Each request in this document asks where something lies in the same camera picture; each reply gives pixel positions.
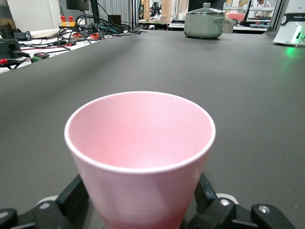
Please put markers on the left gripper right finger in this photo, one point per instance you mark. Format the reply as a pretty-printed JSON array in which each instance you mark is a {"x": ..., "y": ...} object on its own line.
[{"x": 221, "y": 214}]

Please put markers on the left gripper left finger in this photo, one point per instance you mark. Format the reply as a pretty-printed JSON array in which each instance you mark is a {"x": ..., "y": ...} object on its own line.
[{"x": 59, "y": 212}]

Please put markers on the pink plastic cup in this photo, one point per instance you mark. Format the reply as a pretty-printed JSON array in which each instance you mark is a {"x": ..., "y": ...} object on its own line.
[{"x": 143, "y": 190}]

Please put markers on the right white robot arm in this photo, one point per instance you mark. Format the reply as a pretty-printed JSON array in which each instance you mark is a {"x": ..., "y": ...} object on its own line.
[{"x": 288, "y": 28}]

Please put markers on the dark grey table mat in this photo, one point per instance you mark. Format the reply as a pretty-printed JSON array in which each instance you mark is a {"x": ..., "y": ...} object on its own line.
[{"x": 238, "y": 95}]

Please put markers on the green terminal connector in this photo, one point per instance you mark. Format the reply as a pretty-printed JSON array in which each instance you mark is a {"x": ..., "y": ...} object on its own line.
[{"x": 39, "y": 57}]

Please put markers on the black electronics box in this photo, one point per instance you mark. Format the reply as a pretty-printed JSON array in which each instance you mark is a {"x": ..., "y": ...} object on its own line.
[{"x": 8, "y": 47}]

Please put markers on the green cooking pot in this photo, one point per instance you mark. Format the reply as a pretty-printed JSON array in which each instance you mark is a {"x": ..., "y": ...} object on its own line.
[{"x": 202, "y": 26}]

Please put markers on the yellow emergency stop box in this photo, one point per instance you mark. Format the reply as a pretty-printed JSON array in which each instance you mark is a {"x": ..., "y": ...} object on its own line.
[
  {"x": 63, "y": 22},
  {"x": 71, "y": 22}
]

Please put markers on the white mug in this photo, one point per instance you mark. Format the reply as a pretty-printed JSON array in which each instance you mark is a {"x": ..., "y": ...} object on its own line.
[{"x": 181, "y": 16}]

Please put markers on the glass pot lid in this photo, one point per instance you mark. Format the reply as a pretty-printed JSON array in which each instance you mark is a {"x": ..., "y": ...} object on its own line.
[{"x": 205, "y": 10}]

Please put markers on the black monitor stand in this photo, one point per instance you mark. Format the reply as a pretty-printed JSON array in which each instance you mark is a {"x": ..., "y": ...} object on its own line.
[{"x": 94, "y": 8}]

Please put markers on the black computer monitor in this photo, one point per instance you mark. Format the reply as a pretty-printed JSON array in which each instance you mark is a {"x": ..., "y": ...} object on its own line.
[{"x": 77, "y": 4}]

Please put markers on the person in white shirt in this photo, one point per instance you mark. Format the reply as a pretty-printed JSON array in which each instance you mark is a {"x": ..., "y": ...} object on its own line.
[{"x": 263, "y": 4}]

